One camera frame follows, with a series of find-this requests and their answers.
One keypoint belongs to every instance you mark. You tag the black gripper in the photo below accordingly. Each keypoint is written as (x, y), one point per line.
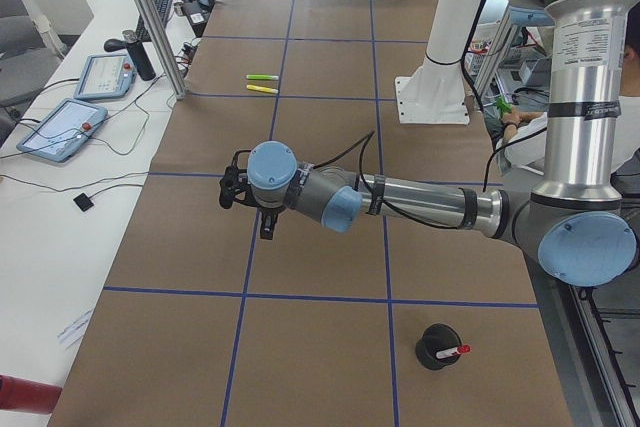
(268, 213)

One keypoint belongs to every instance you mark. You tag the red white marker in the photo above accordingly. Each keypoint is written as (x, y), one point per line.
(453, 352)

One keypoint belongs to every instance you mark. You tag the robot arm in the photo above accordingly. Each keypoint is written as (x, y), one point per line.
(557, 203)

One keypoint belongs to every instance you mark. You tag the yellow highlighter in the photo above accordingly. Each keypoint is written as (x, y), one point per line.
(262, 89)

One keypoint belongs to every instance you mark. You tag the green highlighter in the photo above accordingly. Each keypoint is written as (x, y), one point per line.
(262, 77)

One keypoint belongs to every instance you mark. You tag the black water bottle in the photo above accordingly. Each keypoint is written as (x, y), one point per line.
(138, 55)

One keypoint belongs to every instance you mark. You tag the teach pendant far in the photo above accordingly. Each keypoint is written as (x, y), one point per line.
(105, 77)

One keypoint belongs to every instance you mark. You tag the teach pendant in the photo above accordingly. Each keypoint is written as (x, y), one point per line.
(105, 77)
(64, 130)

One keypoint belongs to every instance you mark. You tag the teach pendant near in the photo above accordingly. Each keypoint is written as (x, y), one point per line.
(64, 130)

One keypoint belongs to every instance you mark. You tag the near black mesh cup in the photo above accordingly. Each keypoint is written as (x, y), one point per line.
(435, 338)

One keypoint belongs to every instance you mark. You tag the person in white shirt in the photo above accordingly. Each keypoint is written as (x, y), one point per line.
(525, 132)

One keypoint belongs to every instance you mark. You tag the red fire extinguisher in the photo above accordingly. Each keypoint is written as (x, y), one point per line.
(28, 396)

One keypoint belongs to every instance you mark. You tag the aluminium frame post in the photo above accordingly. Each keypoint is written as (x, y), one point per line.
(160, 41)

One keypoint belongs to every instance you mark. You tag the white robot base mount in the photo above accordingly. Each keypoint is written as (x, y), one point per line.
(435, 93)

